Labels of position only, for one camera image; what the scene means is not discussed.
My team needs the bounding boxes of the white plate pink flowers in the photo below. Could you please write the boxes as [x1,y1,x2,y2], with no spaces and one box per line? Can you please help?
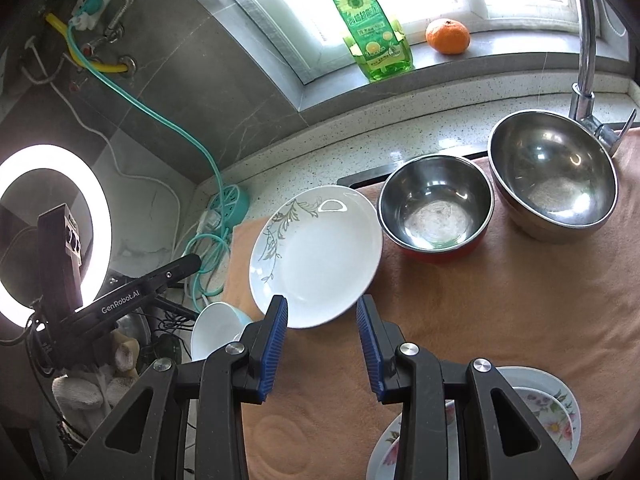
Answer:
[365,365,583,480]

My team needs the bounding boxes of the light blue ceramic bowl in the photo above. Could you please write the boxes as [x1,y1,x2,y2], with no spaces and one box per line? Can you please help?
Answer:
[191,301,252,361]

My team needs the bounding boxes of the red steel bowl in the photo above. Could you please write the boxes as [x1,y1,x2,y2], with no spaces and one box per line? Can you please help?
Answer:
[376,155,495,263]

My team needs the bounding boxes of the white plate grey leaf pattern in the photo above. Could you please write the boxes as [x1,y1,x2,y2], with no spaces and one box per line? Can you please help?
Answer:
[248,184,384,330]

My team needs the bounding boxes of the large stainless steel bowl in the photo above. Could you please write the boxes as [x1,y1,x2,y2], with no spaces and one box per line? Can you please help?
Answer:
[487,110,618,243]

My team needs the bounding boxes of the white plate pink roses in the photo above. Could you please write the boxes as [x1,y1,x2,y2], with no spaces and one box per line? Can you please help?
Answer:
[367,386,577,479]

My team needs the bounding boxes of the chrome kitchen faucet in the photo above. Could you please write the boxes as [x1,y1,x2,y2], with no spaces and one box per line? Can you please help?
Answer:
[568,0,637,157]

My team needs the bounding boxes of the gloved hand on left gripper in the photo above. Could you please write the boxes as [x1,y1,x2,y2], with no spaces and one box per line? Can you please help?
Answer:
[52,330,140,419]

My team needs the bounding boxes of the steel pot lid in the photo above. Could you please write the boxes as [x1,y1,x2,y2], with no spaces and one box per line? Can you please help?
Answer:
[112,309,151,370]

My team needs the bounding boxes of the teal power strip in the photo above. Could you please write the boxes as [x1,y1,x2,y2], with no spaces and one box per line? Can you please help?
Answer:
[208,184,250,230]

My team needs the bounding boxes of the green dish soap bottle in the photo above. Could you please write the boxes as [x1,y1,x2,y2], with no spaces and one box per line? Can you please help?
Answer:
[331,0,413,82]

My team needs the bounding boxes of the orange tangerine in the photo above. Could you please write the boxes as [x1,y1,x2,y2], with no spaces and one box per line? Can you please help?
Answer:
[425,18,471,55]

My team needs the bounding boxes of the ring light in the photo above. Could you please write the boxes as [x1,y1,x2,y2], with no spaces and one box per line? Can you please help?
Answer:
[1,144,112,314]

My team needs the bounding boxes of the teal cable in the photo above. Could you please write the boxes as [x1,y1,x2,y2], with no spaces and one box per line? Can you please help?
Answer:
[65,22,234,306]

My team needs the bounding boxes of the yellow gas hose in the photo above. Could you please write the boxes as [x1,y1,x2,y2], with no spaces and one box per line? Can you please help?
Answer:
[44,12,129,74]

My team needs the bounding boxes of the wall socket with plug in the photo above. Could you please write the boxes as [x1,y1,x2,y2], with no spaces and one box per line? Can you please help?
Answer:
[70,0,111,32]

